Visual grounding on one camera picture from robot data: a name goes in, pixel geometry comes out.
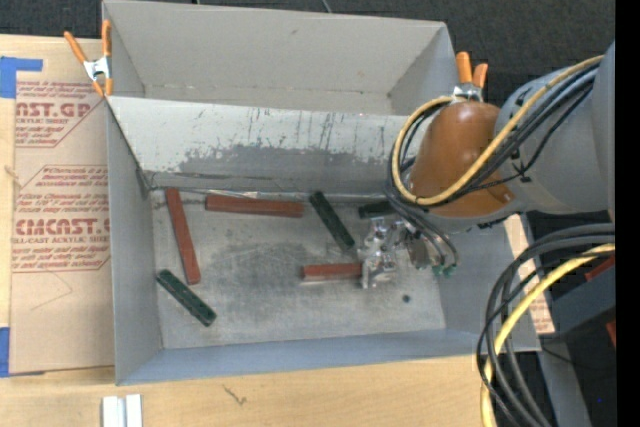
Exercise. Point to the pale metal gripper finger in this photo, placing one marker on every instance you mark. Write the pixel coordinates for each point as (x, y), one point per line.
(371, 246)
(376, 276)

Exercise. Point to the red-brown flat block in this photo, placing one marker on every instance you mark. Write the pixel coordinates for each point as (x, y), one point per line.
(331, 271)
(254, 206)
(183, 237)

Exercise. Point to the dark green flat block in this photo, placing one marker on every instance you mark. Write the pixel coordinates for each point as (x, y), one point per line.
(332, 221)
(186, 297)

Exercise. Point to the grey metal bin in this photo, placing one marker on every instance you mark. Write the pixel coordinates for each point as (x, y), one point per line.
(280, 305)

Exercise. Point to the brown cardboard board, red print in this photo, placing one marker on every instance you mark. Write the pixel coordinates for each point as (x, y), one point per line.
(55, 265)

